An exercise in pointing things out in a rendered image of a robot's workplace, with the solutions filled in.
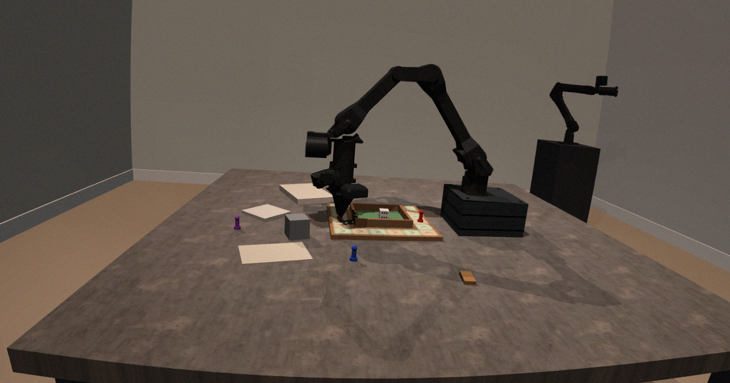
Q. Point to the orange flat block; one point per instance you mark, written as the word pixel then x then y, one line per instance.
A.
pixel 467 278

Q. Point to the beige flat square tile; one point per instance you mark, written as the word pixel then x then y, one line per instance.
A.
pixel 265 212

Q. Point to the beige flat rectangular panel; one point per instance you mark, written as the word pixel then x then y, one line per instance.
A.
pixel 279 252

